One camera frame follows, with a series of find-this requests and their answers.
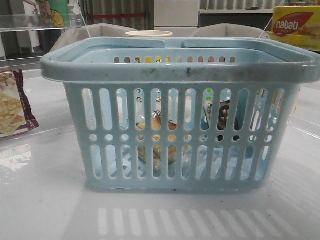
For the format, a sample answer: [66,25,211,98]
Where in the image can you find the bread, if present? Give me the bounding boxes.
[134,109,179,177]

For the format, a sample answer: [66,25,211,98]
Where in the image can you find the light blue plastic basket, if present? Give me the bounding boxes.
[41,37,320,191]

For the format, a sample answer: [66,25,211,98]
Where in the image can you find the white cabinet in background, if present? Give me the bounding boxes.
[153,0,201,28]

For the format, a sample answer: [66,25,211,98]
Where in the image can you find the beige right chair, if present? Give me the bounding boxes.
[190,23,269,39]

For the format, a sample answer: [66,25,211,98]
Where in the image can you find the beige chair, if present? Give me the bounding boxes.
[50,23,136,52]
[190,23,269,39]

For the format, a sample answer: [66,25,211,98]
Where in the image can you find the beige left chair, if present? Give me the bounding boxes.
[50,23,136,52]

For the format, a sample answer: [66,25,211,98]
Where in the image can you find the maroon cracker package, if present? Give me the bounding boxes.
[0,69,39,139]

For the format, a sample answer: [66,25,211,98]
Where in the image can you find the green yellow cartoon box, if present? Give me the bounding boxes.
[36,0,70,27]

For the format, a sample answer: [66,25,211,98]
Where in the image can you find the clear acrylic left shelf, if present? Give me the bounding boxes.
[0,13,87,71]

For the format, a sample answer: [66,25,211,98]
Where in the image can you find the yellow nabati wafer box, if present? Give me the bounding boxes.
[269,5,320,51]

